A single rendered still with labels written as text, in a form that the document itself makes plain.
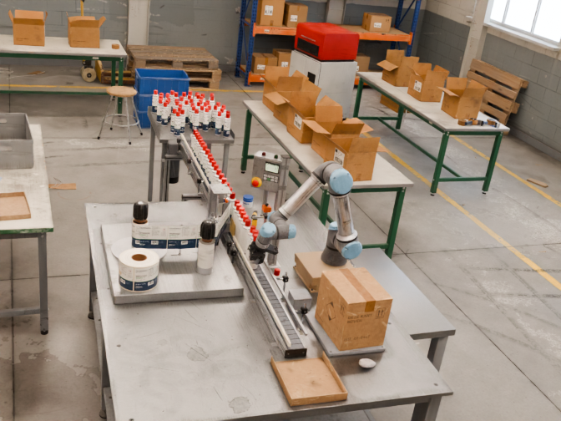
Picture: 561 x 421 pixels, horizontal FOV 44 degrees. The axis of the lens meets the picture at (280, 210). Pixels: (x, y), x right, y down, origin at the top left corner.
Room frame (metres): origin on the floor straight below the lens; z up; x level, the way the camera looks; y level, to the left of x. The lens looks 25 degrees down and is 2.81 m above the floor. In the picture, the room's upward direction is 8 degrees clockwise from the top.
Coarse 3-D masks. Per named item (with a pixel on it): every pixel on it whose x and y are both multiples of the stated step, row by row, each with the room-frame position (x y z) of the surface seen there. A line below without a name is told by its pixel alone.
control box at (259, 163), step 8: (256, 160) 3.58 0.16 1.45; (264, 160) 3.57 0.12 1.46; (272, 160) 3.56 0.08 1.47; (280, 160) 3.56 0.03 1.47; (256, 168) 3.58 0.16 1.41; (264, 168) 3.57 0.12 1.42; (280, 168) 3.55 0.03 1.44; (256, 176) 3.58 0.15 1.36; (264, 184) 3.57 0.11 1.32; (272, 184) 3.56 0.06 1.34
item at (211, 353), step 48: (96, 240) 3.59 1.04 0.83; (288, 240) 3.91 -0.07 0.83; (288, 288) 3.33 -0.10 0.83; (144, 336) 2.72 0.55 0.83; (192, 336) 2.77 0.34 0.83; (240, 336) 2.83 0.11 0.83; (144, 384) 2.38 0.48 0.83; (192, 384) 2.42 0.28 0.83; (240, 384) 2.47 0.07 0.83; (384, 384) 2.60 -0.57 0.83; (432, 384) 2.65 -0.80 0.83
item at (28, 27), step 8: (16, 16) 8.35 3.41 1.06; (24, 16) 8.38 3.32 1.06; (32, 16) 8.41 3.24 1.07; (40, 16) 8.45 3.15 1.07; (16, 24) 8.08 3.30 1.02; (24, 24) 8.11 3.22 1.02; (32, 24) 8.14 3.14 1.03; (40, 24) 8.16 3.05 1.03; (16, 32) 8.08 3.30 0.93; (24, 32) 8.11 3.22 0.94; (32, 32) 8.14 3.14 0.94; (40, 32) 8.17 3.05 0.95; (16, 40) 8.08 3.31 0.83; (24, 40) 8.11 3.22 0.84; (32, 40) 8.13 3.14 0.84; (40, 40) 8.17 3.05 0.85
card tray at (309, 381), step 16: (288, 368) 2.62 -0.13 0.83; (304, 368) 2.63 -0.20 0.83; (320, 368) 2.65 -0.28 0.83; (288, 384) 2.50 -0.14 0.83; (304, 384) 2.52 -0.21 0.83; (320, 384) 2.53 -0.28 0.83; (336, 384) 2.55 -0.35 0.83; (288, 400) 2.40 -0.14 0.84; (304, 400) 2.39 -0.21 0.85; (320, 400) 2.41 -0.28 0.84; (336, 400) 2.44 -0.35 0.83
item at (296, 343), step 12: (264, 276) 3.34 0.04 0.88; (264, 288) 3.21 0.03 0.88; (264, 300) 3.10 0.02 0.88; (276, 300) 3.11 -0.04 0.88; (276, 312) 2.99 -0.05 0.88; (276, 324) 2.89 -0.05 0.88; (288, 324) 2.90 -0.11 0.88; (288, 336) 2.81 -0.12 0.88; (288, 348) 2.71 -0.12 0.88; (300, 348) 2.72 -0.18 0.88
